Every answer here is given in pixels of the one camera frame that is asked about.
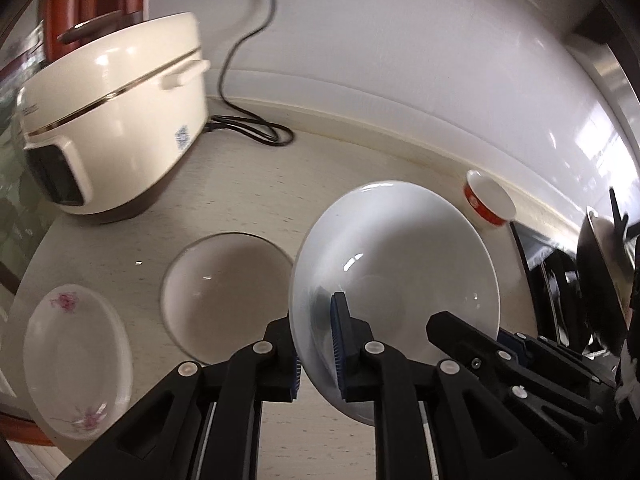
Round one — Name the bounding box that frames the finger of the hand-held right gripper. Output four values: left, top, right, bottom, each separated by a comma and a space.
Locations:
497, 327, 618, 388
426, 311, 608, 423

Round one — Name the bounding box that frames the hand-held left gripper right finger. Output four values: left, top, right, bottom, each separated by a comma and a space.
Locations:
329, 292, 566, 480

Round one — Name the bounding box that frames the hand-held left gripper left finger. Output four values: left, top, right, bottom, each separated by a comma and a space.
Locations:
57, 312, 302, 480

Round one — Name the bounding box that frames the oval plate with pink flowers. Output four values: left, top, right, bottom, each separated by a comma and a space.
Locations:
22, 283, 133, 442

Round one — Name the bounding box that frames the black wok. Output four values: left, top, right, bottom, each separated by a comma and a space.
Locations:
575, 207, 633, 353

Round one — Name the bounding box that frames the black glass cooktop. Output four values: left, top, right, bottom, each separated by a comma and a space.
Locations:
510, 220, 626, 361

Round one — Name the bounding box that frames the red and white small bowl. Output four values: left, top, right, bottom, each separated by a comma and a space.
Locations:
462, 169, 518, 228

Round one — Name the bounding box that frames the steel range hood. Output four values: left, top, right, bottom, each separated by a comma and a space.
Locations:
565, 0, 640, 131

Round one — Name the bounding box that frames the cream rice cooker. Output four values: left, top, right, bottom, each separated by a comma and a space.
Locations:
17, 11, 211, 224

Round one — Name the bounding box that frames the black utensil handle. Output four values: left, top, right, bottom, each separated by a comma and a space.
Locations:
609, 186, 632, 261

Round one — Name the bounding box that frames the black power cable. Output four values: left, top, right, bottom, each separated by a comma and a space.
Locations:
205, 0, 295, 148

